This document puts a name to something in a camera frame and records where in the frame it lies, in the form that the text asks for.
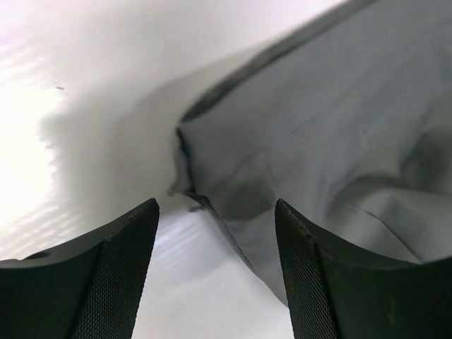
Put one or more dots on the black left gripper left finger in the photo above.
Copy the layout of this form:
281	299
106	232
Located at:
88	287

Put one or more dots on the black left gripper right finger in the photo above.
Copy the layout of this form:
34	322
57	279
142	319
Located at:
336	289

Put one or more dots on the grey pleated skirt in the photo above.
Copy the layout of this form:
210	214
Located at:
348	120

